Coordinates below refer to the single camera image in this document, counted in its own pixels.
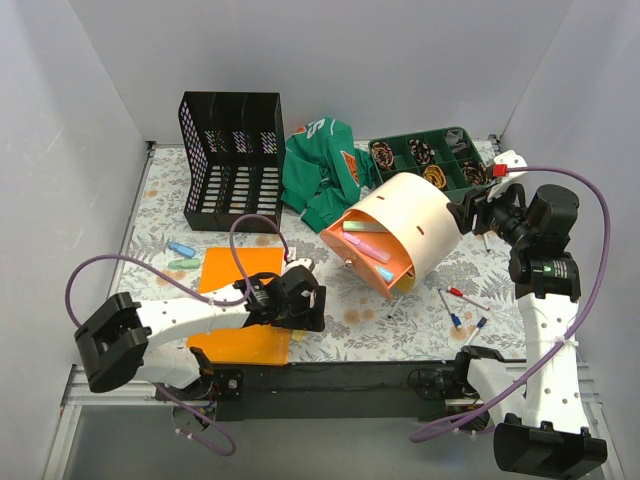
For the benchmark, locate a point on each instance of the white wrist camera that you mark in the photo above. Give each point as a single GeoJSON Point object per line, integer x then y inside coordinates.
{"type": "Point", "coordinates": [305, 262]}
{"type": "Point", "coordinates": [506, 168]}

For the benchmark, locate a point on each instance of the black mesh file holder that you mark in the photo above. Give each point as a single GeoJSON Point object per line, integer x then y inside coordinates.
{"type": "Point", "coordinates": [235, 148]}

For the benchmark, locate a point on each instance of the blue-capped marker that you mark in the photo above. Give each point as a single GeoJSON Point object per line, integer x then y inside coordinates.
{"type": "Point", "coordinates": [477, 329]}
{"type": "Point", "coordinates": [454, 318]}

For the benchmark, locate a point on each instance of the grey folded sock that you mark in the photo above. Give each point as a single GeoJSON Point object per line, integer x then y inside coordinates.
{"type": "Point", "coordinates": [458, 141]}

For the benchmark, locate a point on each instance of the orange notebook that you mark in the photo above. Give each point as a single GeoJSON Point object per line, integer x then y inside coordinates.
{"type": "Point", "coordinates": [255, 345]}

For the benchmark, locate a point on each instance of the green compartment organizer tray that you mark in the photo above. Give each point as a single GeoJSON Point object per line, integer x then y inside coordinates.
{"type": "Point", "coordinates": [447, 158]}

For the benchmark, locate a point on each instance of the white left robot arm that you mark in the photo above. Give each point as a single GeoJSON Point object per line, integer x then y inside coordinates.
{"type": "Point", "coordinates": [125, 340]}

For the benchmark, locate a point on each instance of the blue highlighter by holder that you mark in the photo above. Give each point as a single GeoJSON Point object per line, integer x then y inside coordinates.
{"type": "Point", "coordinates": [181, 249]}

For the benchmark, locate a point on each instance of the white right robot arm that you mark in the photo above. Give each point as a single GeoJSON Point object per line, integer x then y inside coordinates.
{"type": "Point", "coordinates": [540, 427]}

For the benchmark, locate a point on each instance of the brown black rolled tie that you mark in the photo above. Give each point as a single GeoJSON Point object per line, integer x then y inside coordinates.
{"type": "Point", "coordinates": [474, 173]}

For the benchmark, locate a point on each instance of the purple highlighter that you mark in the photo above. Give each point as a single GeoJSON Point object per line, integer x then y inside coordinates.
{"type": "Point", "coordinates": [366, 248]}

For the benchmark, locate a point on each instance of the red-capped marker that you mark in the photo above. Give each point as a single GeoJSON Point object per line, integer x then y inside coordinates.
{"type": "Point", "coordinates": [464, 297]}

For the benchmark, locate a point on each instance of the green sweatshirt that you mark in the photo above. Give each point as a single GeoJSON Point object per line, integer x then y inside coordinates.
{"type": "Point", "coordinates": [324, 173]}

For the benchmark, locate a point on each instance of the pink black rolled tie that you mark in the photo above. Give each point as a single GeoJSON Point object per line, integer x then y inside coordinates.
{"type": "Point", "coordinates": [382, 154]}

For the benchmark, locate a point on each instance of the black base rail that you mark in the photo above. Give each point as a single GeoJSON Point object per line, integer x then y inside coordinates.
{"type": "Point", "coordinates": [421, 390]}

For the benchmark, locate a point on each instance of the yellow rolled tie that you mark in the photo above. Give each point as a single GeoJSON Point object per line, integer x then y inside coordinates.
{"type": "Point", "coordinates": [435, 175]}

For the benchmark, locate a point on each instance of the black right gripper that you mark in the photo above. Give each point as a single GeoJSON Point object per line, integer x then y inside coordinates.
{"type": "Point", "coordinates": [473, 210]}

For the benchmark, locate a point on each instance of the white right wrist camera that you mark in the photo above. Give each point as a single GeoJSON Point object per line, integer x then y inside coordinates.
{"type": "Point", "coordinates": [506, 168]}

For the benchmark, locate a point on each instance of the blue highlighter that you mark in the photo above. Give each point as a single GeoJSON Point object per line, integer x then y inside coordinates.
{"type": "Point", "coordinates": [181, 249]}
{"type": "Point", "coordinates": [387, 275]}

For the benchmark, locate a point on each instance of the white-spotted black rolled tie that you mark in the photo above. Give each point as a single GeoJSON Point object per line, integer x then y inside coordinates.
{"type": "Point", "coordinates": [421, 151]}

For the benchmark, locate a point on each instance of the white drawer organizer box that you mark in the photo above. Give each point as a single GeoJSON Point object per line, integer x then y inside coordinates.
{"type": "Point", "coordinates": [421, 233]}

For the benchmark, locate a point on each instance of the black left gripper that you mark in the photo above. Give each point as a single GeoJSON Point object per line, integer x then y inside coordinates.
{"type": "Point", "coordinates": [310, 308]}

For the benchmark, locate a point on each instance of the green highlighter by holder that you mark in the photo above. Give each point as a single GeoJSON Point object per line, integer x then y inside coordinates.
{"type": "Point", "coordinates": [184, 264]}

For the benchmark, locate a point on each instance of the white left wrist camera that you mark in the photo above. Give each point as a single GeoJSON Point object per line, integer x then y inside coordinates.
{"type": "Point", "coordinates": [305, 262]}

